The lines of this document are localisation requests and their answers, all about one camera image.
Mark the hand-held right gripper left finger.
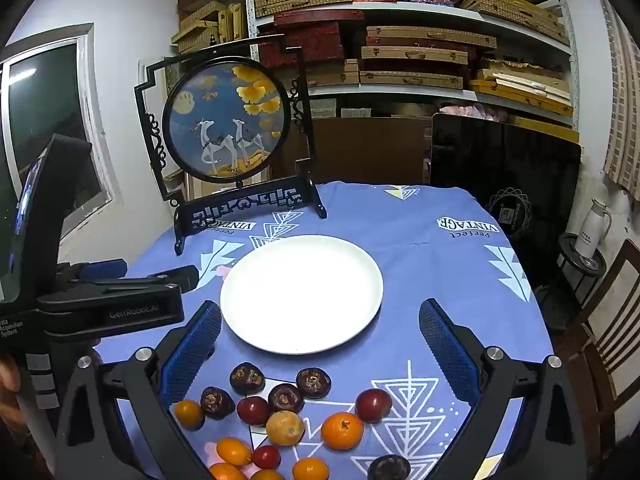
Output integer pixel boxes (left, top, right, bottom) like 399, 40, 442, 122
55, 301, 223, 480

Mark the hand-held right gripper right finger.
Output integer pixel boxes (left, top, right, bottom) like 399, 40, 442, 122
418, 298, 587, 480

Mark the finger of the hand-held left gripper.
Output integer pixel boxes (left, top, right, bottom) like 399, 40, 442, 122
59, 258, 127, 287
90, 265, 200, 295

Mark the dark water chestnut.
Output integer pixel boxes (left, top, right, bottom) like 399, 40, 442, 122
229, 362, 265, 395
268, 383, 305, 414
200, 386, 236, 420
295, 367, 332, 400
367, 454, 412, 480

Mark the dull yellow citrus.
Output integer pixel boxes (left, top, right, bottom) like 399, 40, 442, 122
265, 410, 306, 447

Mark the white round plate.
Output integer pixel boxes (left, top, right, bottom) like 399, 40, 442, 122
220, 235, 384, 356

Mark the small red plum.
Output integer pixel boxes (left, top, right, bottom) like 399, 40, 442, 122
251, 444, 282, 470

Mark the large orange tangerine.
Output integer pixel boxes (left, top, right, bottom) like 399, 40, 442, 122
320, 411, 365, 451

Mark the person's left hand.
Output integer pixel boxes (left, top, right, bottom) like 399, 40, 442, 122
0, 352, 27, 432

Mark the blue printed tablecloth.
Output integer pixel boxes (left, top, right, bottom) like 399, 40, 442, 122
90, 181, 556, 480

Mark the black round side table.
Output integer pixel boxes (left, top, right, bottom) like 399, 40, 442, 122
554, 232, 609, 313

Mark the brown wooden chair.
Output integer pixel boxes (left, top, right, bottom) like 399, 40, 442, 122
565, 237, 640, 463

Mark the round deer embroidery table screen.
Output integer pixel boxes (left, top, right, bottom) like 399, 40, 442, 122
138, 35, 328, 256

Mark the white framed window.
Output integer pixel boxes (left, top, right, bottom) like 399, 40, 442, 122
0, 22, 124, 243

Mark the black folded board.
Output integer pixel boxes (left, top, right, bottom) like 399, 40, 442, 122
429, 113, 584, 261

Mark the white thermos jug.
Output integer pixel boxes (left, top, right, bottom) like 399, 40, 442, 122
574, 198, 613, 259

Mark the brown board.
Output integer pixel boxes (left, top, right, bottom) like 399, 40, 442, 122
272, 116, 434, 187

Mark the pile of woven cases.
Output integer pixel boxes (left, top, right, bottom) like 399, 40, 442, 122
171, 0, 247, 56

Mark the stack of flat yellow cartons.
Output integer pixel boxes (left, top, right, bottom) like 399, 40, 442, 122
470, 57, 575, 119

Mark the stack of dark red boxes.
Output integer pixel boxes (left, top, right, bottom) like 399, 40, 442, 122
257, 10, 366, 69

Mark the stack of brown wooden boxes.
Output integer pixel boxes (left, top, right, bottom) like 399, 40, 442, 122
359, 25, 499, 91

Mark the checked beige curtain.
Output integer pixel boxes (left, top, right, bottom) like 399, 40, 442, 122
597, 0, 640, 203

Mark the white metal shelf unit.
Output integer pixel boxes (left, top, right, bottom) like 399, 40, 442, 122
244, 0, 581, 133

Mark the stack of long tan boxes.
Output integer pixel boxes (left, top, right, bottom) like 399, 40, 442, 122
452, 0, 571, 45

